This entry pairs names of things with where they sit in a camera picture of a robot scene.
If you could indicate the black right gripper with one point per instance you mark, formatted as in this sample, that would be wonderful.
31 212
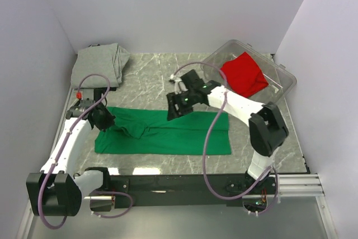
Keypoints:
172 99

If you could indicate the aluminium frame rail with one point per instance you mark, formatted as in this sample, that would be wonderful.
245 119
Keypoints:
300 185

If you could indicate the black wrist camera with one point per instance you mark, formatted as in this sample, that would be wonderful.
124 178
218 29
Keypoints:
192 80
85 95

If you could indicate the red t shirt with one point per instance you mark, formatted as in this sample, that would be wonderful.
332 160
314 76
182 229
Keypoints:
244 76

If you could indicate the green t shirt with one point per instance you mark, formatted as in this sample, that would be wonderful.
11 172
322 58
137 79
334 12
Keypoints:
139 131

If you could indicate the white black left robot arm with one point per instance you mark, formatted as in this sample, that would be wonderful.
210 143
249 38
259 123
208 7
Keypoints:
54 186

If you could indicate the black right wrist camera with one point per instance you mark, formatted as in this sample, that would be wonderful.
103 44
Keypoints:
192 80

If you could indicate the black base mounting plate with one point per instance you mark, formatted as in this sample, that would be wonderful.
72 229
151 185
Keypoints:
232 190

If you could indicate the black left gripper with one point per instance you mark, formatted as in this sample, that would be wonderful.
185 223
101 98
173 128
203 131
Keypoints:
109 121

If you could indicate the clear plastic bin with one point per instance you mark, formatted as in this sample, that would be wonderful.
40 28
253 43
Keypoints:
279 80

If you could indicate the folded grey t shirt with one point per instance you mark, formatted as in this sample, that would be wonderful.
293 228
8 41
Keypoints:
99 65

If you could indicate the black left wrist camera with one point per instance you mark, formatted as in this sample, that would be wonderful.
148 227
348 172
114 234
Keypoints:
85 95

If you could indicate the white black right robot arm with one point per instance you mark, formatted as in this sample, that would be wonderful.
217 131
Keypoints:
267 128

